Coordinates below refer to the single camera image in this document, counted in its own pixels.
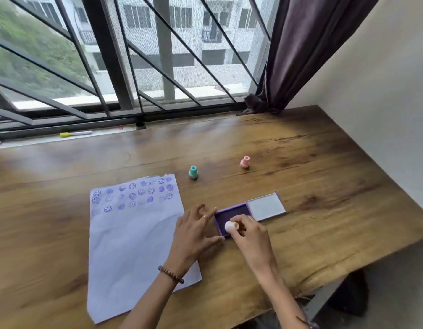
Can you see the person's left thumb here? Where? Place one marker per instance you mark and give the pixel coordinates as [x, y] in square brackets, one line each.
[214, 241]

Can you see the person's right fingers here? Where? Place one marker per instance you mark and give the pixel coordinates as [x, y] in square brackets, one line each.
[244, 222]

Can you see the dark purple curtain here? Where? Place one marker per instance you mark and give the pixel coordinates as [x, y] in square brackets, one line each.
[300, 44]

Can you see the white round stamp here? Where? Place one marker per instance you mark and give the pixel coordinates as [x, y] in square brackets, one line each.
[229, 227]

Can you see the white stamped paper sheet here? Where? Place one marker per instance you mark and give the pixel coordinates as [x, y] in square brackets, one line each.
[129, 243]

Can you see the teal round stamp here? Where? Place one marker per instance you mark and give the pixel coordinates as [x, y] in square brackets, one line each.
[193, 172]

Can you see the yellow-capped white marker pen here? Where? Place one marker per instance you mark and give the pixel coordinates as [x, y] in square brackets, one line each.
[74, 133]

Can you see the grey metal table frame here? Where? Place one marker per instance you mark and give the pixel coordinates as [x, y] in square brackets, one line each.
[324, 294]

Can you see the person's left forearm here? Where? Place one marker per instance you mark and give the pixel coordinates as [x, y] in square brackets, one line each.
[151, 303]

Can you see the person's right forearm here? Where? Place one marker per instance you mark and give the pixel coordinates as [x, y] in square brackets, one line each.
[283, 301]

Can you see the person's right hand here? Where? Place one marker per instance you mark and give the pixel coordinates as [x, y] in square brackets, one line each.
[254, 244]

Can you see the small black cap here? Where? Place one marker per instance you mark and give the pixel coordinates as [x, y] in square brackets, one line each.
[140, 124]

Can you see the green trees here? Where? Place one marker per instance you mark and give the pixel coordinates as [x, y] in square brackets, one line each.
[23, 44]

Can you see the white apartment building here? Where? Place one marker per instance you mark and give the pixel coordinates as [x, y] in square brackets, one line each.
[184, 34]

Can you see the person's left hand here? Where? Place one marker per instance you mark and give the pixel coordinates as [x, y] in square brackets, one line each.
[187, 241]

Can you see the black metal window grille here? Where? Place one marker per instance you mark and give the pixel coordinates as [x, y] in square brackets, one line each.
[110, 58]

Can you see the purple ink pad case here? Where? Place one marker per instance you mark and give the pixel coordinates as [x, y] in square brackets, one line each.
[266, 207]

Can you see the pink round stamp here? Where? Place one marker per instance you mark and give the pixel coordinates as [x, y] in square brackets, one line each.
[244, 162]

